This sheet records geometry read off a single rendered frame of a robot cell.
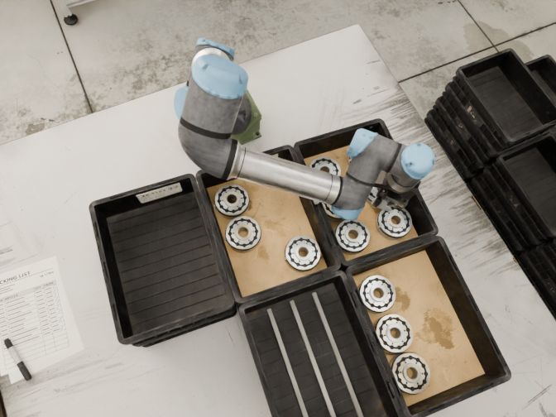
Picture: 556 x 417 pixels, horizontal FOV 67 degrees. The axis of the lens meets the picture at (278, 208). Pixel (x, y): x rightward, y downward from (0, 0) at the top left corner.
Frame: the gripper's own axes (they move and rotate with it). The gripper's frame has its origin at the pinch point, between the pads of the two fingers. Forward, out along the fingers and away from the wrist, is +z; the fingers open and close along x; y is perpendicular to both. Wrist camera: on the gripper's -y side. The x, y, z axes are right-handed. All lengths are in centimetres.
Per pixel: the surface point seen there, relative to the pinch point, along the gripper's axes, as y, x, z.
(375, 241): 5.2, -12.4, 1.1
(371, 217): 1.4, -5.8, 1.9
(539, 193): 70, 53, 54
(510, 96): 42, 88, 46
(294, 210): -20.5, -14.2, 1.0
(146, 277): -50, -51, -3
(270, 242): -22.9, -26.7, -0.4
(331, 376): 8, -53, -3
